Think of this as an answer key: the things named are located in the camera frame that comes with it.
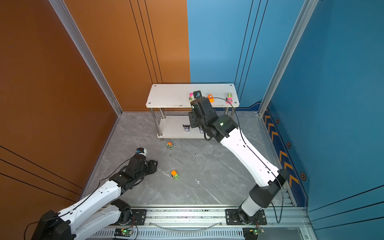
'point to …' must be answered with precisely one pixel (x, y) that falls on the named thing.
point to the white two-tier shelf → (171, 104)
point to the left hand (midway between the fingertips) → (155, 162)
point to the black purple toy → (186, 128)
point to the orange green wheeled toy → (169, 145)
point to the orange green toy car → (175, 175)
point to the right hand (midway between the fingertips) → (193, 115)
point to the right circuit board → (251, 233)
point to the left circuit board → (123, 232)
